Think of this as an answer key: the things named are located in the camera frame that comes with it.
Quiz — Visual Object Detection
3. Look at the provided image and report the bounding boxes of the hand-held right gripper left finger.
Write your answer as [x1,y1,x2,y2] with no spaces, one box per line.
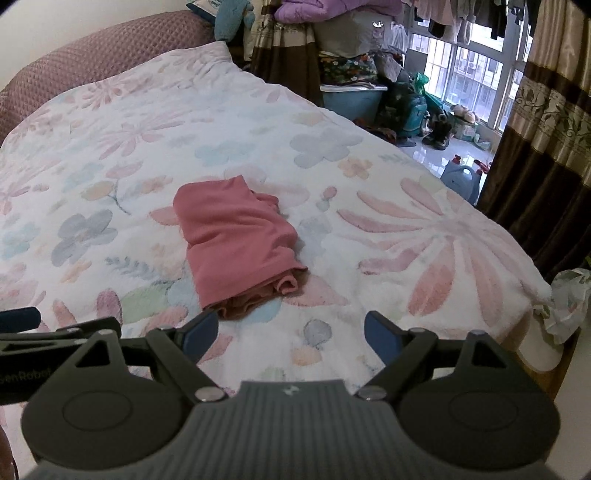
[69,309,229,407]

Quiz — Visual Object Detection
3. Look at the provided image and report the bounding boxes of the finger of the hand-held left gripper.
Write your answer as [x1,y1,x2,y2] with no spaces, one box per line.
[0,306,43,335]
[0,318,122,354]

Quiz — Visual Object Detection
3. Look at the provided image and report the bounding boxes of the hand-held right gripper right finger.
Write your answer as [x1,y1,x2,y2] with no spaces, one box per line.
[353,311,509,406]

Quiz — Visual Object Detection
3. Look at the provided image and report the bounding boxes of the pink turtleneck top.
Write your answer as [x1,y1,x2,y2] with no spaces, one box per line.
[173,174,309,321]

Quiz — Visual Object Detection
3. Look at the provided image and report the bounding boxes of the floral clothes pile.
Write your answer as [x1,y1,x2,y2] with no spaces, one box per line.
[318,53,389,86]

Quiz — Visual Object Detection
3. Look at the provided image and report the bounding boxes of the white slipper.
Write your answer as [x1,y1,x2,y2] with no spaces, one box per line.
[514,318,565,373]

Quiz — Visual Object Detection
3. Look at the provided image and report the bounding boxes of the blue detergent jug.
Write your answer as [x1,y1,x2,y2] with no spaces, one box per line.
[441,154,484,205]

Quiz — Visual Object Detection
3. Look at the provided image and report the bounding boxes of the white plastic bag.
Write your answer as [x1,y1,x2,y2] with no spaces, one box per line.
[533,268,591,345]

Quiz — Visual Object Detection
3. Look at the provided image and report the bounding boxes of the floral fleece blanket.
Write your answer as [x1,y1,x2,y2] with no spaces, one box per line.
[0,41,552,462]

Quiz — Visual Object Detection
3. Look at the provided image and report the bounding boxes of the black shoes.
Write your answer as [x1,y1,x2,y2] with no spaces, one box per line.
[421,115,456,151]

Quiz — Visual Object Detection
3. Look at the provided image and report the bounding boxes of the green backpack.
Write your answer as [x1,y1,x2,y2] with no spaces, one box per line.
[379,80,428,139]

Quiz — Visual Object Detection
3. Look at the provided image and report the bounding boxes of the blue storage bin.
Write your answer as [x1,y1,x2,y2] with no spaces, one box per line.
[321,84,389,122]

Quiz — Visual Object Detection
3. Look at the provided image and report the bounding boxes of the green plastic bag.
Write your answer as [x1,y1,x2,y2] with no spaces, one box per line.
[410,71,445,110]

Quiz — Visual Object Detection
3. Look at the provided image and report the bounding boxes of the beige brown curtain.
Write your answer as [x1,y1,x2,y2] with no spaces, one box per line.
[245,0,325,110]
[475,0,591,283]

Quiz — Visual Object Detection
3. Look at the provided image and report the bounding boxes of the window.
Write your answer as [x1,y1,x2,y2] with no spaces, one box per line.
[392,18,533,136]

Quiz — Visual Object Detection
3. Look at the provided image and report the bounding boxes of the grey cloth bundle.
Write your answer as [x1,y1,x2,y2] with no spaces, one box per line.
[314,11,394,58]

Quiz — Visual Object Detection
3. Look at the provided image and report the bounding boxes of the teal plush toy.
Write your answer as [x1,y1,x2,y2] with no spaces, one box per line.
[215,0,256,42]

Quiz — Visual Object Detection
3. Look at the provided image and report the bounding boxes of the dark blue pillow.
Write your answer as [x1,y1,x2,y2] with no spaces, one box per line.
[187,0,223,24]

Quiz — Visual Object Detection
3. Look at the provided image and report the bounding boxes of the purple quilt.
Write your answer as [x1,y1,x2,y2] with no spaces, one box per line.
[274,0,405,25]

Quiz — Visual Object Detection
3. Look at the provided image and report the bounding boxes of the hanging laundry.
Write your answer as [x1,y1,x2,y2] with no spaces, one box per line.
[406,0,542,43]

